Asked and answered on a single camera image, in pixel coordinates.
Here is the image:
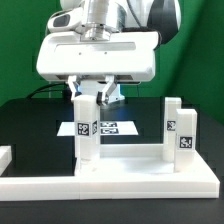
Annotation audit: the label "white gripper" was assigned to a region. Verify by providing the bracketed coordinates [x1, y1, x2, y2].
[36, 32, 157, 106]

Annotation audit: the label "white desk tabletop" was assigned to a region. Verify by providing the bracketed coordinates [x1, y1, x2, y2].
[75, 144, 220, 198]

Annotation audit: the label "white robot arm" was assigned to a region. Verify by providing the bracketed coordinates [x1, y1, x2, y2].
[36, 0, 181, 105]

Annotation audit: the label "sheet of fiducial markers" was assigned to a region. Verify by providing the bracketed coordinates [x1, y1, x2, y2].
[57, 121, 138, 136]

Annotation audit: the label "black cables on table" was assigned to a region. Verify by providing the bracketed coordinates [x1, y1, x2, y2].
[26, 83, 69, 100]

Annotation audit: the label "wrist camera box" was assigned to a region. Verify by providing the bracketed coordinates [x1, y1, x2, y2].
[47, 7, 83, 33]

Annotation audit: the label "white U-shaped fixture frame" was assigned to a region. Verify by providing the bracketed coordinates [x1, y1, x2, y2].
[0, 143, 221, 202]

